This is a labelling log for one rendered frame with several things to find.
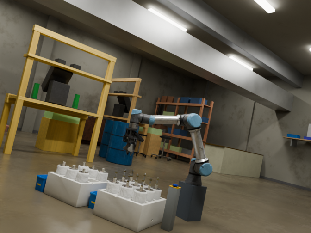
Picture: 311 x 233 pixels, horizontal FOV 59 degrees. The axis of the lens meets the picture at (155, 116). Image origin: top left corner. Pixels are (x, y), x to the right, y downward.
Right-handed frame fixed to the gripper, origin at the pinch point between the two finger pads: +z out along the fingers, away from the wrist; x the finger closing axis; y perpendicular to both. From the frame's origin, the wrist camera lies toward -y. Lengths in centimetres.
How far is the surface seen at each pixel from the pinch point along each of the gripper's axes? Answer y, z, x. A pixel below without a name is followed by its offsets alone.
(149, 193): -4.7, 23.8, 26.2
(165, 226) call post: -16, 45, 37
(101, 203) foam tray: 19.7, 37.4, 4.5
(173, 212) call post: -19, 34, 40
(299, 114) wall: -764, -172, -156
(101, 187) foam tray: 4.1, 32.7, -22.0
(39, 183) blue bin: 40, 41, -60
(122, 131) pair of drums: -170, -13, -241
